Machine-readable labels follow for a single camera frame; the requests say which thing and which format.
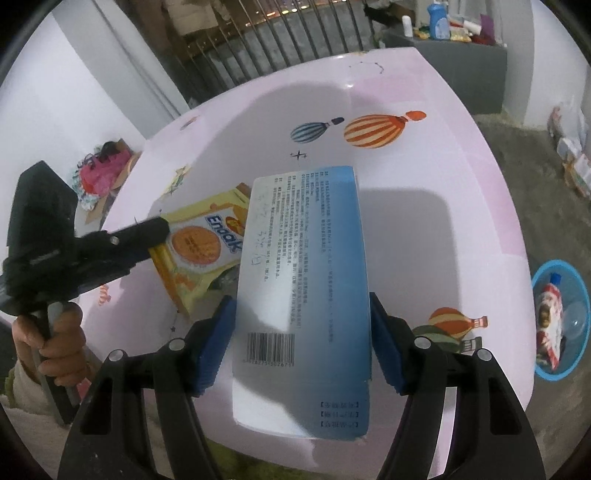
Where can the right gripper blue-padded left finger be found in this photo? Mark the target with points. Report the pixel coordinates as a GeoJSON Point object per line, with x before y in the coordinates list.
{"type": "Point", "coordinates": [109, 436]}

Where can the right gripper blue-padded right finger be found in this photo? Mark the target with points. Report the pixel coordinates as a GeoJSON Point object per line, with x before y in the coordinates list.
{"type": "Point", "coordinates": [492, 437]}

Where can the red white snack bag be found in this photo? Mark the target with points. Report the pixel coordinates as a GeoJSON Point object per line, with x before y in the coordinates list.
{"type": "Point", "coordinates": [549, 335]}

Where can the yellow biscuit wrapper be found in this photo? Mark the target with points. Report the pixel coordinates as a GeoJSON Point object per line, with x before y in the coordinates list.
{"type": "Point", "coordinates": [204, 243]}

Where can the white blue paper box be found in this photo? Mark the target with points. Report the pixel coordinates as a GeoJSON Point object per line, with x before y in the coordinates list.
{"type": "Point", "coordinates": [301, 362]}

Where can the blue plastic trash basin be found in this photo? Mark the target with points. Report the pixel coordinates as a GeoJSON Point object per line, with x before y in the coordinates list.
{"type": "Point", "coordinates": [576, 319]}

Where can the person's left hand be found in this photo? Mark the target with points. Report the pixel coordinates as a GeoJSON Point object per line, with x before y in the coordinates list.
{"type": "Point", "coordinates": [62, 357]}

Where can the red gift bags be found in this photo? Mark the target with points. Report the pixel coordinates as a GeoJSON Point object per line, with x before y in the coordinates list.
{"type": "Point", "coordinates": [99, 176]}

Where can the pink bed sheet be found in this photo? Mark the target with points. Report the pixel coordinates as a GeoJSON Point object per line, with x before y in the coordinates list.
{"type": "Point", "coordinates": [440, 226]}

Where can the pile of cartons on floor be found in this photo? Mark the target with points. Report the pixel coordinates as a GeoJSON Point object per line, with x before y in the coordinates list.
{"type": "Point", "coordinates": [569, 130]}

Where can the metal balcony railing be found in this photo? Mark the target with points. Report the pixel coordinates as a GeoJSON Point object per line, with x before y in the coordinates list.
{"type": "Point", "coordinates": [256, 38]}

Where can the grey bedside cabinet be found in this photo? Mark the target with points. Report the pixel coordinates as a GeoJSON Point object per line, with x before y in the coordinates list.
{"type": "Point", "coordinates": [475, 72]}

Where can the purple box on cabinet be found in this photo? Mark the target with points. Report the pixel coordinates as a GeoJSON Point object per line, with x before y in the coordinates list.
{"type": "Point", "coordinates": [487, 25]}

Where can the small white bottle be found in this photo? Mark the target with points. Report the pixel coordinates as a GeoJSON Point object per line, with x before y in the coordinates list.
{"type": "Point", "coordinates": [408, 26]}

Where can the blue detergent bottle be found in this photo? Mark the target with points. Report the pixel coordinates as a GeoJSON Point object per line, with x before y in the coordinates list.
{"type": "Point", "coordinates": [439, 23]}

